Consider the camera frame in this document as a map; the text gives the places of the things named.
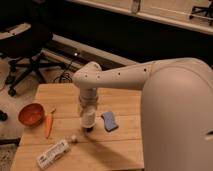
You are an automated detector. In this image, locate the black eraser block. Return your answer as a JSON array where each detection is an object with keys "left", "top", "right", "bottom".
[{"left": 85, "top": 127, "right": 94, "bottom": 133}]

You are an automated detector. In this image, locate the orange bowl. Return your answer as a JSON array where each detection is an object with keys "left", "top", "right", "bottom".
[{"left": 18, "top": 103, "right": 45, "bottom": 127}]

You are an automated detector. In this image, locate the orange carrot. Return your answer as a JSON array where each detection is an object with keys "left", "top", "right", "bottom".
[{"left": 45, "top": 109, "right": 56, "bottom": 139}]

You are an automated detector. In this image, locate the black chair base far right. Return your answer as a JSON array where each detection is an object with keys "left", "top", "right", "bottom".
[{"left": 189, "top": 0, "right": 213, "bottom": 26}]

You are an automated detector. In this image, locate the white tube with cap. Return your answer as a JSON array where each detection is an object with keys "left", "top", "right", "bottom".
[{"left": 36, "top": 135, "right": 78, "bottom": 170}]

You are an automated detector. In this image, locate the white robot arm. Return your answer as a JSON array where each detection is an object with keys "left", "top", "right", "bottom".
[{"left": 73, "top": 58, "right": 213, "bottom": 171}]

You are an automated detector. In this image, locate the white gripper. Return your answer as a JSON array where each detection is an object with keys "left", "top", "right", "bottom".
[{"left": 79, "top": 88, "right": 98, "bottom": 107}]

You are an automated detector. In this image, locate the white ceramic cup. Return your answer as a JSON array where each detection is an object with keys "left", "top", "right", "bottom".
[{"left": 82, "top": 107, "right": 96, "bottom": 128}]

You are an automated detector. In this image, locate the black office chair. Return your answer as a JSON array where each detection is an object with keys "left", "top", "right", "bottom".
[{"left": 0, "top": 0, "right": 66, "bottom": 96}]

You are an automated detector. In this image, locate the black cable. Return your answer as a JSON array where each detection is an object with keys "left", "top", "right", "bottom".
[{"left": 52, "top": 54, "right": 78, "bottom": 84}]

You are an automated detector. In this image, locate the blue sponge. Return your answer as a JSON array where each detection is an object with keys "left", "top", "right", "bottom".
[{"left": 101, "top": 111, "right": 118, "bottom": 132}]

